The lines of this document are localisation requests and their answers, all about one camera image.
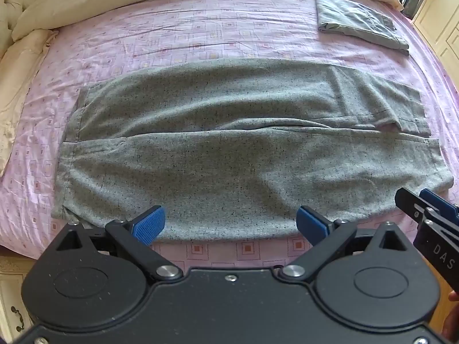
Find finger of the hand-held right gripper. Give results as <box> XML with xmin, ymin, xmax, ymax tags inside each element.
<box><xmin>419</xmin><ymin>188</ymin><xmax>459</xmax><ymax>220</ymax></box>
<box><xmin>395</xmin><ymin>187</ymin><xmax>431</xmax><ymax>223</ymax></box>

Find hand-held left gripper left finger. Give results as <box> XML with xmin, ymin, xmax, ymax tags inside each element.
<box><xmin>45</xmin><ymin>205</ymin><xmax>183</xmax><ymax>282</ymax></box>

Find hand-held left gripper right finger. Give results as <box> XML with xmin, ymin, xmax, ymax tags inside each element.
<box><xmin>296</xmin><ymin>206</ymin><xmax>415</xmax><ymax>282</ymax></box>

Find grey speckled pants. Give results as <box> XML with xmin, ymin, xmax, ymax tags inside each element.
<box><xmin>50</xmin><ymin>57</ymin><xmax>453</xmax><ymax>243</ymax></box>

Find folded grey pants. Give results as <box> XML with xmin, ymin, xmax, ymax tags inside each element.
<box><xmin>316</xmin><ymin>0</ymin><xmax>410</xmax><ymax>56</ymax></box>

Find person's right hand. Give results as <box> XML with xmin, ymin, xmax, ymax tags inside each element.
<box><xmin>448</xmin><ymin>288</ymin><xmax>459</xmax><ymax>335</ymax></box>

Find cream nightstand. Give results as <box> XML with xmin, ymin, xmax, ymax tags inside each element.
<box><xmin>0</xmin><ymin>254</ymin><xmax>41</xmax><ymax>342</ymax></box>

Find cream wardrobe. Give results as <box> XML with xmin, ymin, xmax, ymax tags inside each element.
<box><xmin>412</xmin><ymin>0</ymin><xmax>459</xmax><ymax>79</ymax></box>

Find pink patterned bed sheet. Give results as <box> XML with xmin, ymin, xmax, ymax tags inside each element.
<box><xmin>0</xmin><ymin>0</ymin><xmax>459</xmax><ymax>276</ymax></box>

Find cream tufted headboard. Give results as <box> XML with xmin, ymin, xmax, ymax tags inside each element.
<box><xmin>0</xmin><ymin>0</ymin><xmax>62</xmax><ymax>58</ymax></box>

